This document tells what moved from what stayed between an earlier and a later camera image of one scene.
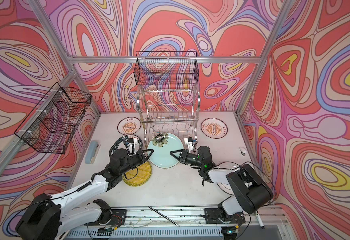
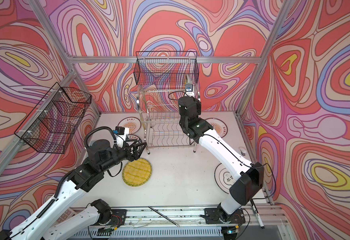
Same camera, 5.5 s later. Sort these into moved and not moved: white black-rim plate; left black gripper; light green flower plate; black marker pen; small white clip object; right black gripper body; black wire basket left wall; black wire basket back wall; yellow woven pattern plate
Moved: light green flower plate; right black gripper body; left black gripper
Not moved: small white clip object; black wire basket left wall; black marker pen; white black-rim plate; yellow woven pattern plate; black wire basket back wall
